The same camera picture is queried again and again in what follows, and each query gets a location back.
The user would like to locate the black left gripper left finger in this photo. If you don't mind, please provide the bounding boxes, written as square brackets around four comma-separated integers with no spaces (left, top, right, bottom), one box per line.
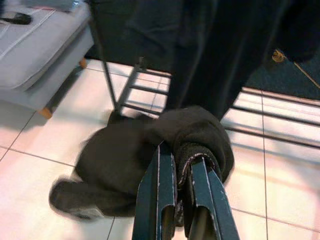
[131,144,179,240]

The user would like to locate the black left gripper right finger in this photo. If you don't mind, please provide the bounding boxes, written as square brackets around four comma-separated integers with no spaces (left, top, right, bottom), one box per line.
[186,159,241,240]

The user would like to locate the black fleece garment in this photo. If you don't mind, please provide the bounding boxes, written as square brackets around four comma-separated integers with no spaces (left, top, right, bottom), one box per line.
[49,104,236,226]

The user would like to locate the black metal clothes rack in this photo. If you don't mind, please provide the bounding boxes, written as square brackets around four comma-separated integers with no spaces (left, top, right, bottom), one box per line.
[88,0,320,151]

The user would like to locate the black shirt white patterned print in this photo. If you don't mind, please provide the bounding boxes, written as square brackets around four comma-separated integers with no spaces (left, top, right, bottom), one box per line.
[169,0,320,122]

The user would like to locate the grey upholstered footstool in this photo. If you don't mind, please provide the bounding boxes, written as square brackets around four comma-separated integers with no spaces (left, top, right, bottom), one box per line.
[0,0,96,120]

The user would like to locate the black cloth strap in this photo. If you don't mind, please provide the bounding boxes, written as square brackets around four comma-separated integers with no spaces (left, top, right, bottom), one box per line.
[0,11,33,26]

